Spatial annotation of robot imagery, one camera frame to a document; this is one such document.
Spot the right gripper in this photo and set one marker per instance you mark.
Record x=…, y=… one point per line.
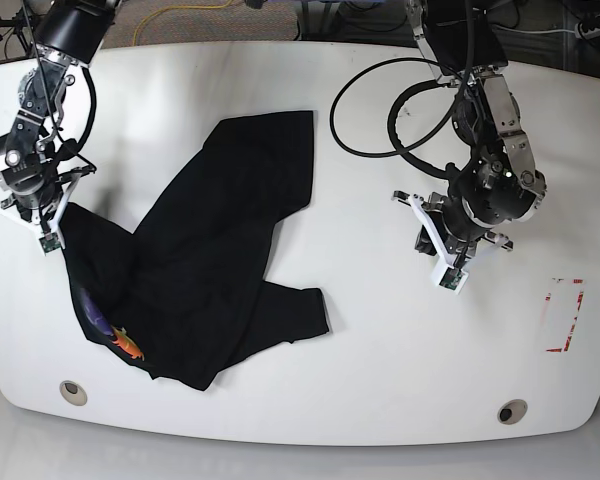
x=41, y=211

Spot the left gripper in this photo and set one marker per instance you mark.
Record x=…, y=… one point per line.
x=448, y=232

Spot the black graphic T-shirt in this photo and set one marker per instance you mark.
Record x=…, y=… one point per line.
x=184, y=296

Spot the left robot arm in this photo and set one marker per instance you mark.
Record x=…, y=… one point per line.
x=500, y=183

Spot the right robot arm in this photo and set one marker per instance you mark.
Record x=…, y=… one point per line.
x=67, y=35

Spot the red tape rectangle marking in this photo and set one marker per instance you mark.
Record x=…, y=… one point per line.
x=560, y=314

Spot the black tripod stand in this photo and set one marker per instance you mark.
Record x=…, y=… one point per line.
x=0, y=25

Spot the white power strip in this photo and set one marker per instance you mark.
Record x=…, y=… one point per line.
x=588, y=28

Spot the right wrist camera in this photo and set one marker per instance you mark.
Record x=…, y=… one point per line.
x=51, y=242

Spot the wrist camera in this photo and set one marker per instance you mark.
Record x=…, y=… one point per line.
x=452, y=279
x=51, y=242

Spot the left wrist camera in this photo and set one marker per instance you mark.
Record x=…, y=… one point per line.
x=452, y=279

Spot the left table cable grommet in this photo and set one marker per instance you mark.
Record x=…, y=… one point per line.
x=73, y=393

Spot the table cable grommet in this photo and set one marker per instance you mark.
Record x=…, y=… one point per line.
x=73, y=393
x=512, y=412

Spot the right table cable grommet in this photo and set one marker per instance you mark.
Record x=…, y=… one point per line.
x=512, y=412

